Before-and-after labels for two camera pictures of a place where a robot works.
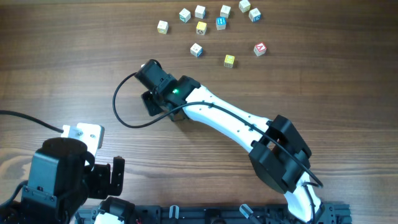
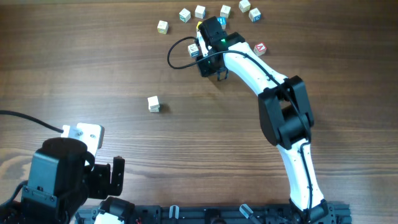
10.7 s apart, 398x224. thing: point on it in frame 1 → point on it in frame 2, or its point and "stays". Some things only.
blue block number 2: [196, 50] stays
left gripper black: [102, 186] stays
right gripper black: [148, 98] → [205, 72]
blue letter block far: [255, 15] stays
